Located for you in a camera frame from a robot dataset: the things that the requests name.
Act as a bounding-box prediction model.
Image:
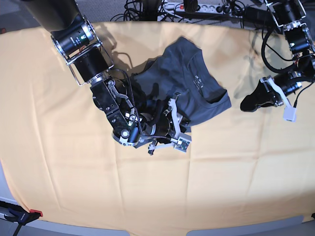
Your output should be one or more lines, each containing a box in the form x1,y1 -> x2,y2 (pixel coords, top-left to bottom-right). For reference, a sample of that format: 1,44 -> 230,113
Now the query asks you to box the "yellow table cloth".
0,22 -> 315,236

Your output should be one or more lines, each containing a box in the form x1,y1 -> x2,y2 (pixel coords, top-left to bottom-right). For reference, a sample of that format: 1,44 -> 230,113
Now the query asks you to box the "tangle of black cables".
108,0 -> 279,32

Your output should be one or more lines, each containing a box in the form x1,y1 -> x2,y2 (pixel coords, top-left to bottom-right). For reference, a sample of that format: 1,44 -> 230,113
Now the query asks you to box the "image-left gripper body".
145,98 -> 191,145

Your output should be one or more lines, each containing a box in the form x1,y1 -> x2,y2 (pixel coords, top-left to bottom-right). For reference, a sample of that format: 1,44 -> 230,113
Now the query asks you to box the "black centre stand post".
141,0 -> 160,21

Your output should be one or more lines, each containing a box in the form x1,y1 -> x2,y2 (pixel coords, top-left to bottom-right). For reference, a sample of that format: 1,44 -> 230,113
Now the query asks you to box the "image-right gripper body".
273,72 -> 310,96

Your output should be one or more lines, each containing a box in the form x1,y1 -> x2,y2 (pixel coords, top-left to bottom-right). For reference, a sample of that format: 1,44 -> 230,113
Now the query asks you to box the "grey blue T-shirt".
131,37 -> 231,130

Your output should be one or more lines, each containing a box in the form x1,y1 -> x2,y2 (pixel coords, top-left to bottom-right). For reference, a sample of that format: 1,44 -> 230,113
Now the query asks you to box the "black power adapter brick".
244,6 -> 275,26

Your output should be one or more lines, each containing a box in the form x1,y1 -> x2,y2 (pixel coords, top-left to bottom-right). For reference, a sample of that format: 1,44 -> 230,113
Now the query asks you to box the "white power strip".
163,2 -> 225,14

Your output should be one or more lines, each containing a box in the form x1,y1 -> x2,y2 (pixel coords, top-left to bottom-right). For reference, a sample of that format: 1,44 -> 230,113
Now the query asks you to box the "black robot arm image-left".
25,0 -> 191,151

